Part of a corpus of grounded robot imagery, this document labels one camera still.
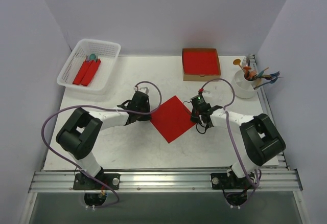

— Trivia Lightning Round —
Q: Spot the brown cardboard box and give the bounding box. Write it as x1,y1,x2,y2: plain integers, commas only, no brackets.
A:
182,48,221,81

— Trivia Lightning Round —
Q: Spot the orange plastic spoon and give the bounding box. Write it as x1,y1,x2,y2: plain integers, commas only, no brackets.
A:
243,66,252,79

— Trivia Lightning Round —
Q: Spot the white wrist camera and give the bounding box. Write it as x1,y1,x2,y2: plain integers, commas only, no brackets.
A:
133,86,149,95
198,88,212,98

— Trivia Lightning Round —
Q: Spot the white plastic basket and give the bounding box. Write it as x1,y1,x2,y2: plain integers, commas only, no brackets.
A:
57,39,121,94

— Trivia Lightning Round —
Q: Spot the red rolled napkin left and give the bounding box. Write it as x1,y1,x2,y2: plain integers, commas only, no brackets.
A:
73,61,93,85

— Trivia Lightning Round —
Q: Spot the silver metal fork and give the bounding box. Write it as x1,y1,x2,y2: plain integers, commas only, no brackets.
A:
241,57,250,67

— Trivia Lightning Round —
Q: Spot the blue plastic fork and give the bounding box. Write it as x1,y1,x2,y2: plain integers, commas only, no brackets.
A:
254,71,281,90

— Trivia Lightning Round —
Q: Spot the white utensil holder cup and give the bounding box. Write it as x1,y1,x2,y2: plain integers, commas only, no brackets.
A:
231,70,257,99

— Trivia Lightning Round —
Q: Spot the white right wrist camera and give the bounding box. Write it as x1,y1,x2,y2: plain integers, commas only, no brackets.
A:
198,88,212,98

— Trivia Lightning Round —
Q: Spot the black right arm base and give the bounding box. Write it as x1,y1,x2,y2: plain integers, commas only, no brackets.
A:
211,172,257,209

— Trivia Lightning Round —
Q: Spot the red paper napkin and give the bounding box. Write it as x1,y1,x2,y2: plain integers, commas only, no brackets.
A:
151,96,195,144

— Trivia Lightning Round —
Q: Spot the aluminium rail frame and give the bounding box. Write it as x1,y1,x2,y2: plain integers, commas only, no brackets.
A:
20,54,311,224

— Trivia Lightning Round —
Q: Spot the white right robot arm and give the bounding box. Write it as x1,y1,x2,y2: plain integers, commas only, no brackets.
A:
191,95,286,188

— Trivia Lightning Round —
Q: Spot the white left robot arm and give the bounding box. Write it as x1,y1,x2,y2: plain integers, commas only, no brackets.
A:
56,89,151,189

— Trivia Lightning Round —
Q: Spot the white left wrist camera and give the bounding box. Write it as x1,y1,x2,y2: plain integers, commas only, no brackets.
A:
133,86,149,95

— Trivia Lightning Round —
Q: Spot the teal spoon in basket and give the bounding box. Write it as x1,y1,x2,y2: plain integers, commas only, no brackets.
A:
88,53,99,62

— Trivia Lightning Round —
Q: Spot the red napkin stack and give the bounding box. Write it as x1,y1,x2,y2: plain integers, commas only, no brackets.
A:
182,51,220,75

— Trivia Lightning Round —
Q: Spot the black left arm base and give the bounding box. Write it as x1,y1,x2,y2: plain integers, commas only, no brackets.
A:
73,172,121,209

